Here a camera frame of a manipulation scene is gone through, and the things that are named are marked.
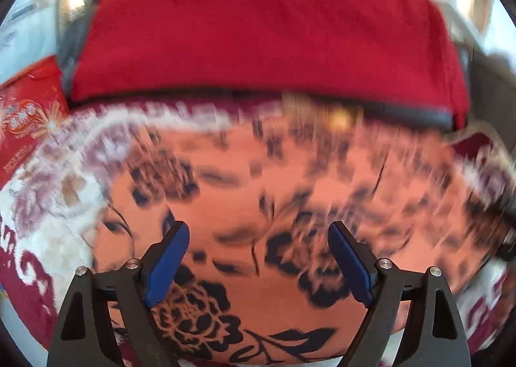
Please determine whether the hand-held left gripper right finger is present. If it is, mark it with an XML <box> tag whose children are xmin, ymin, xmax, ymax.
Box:
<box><xmin>327</xmin><ymin>221</ymin><xmax>472</xmax><ymax>367</ymax></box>

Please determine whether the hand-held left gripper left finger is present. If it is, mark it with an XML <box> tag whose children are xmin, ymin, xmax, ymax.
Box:
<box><xmin>46</xmin><ymin>221</ymin><xmax>190</xmax><ymax>367</ymax></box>

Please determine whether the orange floral garment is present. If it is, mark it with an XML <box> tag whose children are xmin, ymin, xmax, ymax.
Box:
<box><xmin>91</xmin><ymin>109</ymin><xmax>504</xmax><ymax>363</ymax></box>

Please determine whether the maroon cream floral blanket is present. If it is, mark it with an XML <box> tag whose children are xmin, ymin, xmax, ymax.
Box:
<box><xmin>0</xmin><ymin>95</ymin><xmax>516</xmax><ymax>367</ymax></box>

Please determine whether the red printed box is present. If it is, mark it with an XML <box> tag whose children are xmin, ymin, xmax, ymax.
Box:
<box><xmin>0</xmin><ymin>55</ymin><xmax>72</xmax><ymax>190</ymax></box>

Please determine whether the black leather sofa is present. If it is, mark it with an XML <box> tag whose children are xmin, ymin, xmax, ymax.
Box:
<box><xmin>443</xmin><ymin>0</ymin><xmax>516</xmax><ymax>150</ymax></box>

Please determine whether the red cloth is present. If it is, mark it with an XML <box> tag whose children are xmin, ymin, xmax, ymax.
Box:
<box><xmin>64</xmin><ymin>0</ymin><xmax>470</xmax><ymax>130</ymax></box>

